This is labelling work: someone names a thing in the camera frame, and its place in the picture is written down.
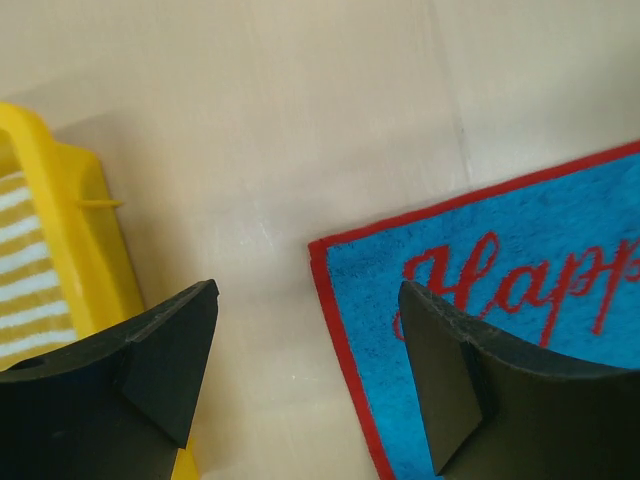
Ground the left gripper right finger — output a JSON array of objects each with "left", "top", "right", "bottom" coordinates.
[{"left": 398, "top": 281, "right": 639, "bottom": 479}]

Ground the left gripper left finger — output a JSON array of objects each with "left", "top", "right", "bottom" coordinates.
[{"left": 1, "top": 280, "right": 219, "bottom": 479}]

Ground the yellow striped towel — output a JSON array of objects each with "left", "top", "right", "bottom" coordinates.
[{"left": 1, "top": 171, "right": 77, "bottom": 370}]

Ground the turquoise red patterned towel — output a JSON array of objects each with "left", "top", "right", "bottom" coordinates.
[{"left": 309, "top": 143, "right": 639, "bottom": 479}]

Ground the yellow plastic tray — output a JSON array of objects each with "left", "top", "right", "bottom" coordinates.
[{"left": 1, "top": 104, "right": 198, "bottom": 479}]

